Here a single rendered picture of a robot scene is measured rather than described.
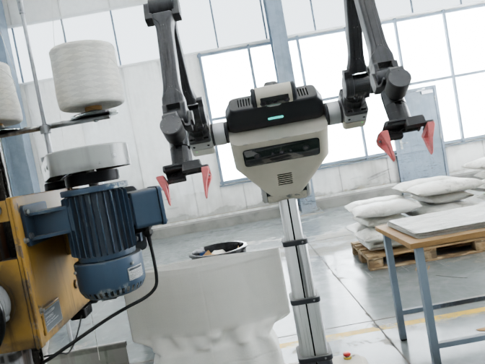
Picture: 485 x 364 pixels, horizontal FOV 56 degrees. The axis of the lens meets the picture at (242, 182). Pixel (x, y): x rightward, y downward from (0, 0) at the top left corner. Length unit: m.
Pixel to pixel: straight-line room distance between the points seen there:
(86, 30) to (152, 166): 3.03
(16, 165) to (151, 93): 3.01
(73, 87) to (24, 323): 0.54
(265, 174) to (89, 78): 0.90
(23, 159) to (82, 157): 9.06
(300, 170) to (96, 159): 1.03
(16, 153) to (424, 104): 8.22
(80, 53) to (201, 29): 8.61
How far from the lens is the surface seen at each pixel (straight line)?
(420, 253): 2.57
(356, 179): 9.69
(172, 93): 1.33
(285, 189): 1.91
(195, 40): 9.72
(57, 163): 1.03
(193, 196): 9.44
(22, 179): 10.08
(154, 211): 1.07
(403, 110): 1.28
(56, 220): 1.07
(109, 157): 1.02
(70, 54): 1.21
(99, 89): 1.18
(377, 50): 1.38
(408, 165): 9.94
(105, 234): 1.04
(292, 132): 1.75
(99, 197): 1.03
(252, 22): 9.78
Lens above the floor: 1.33
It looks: 3 degrees down
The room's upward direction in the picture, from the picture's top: 10 degrees counter-clockwise
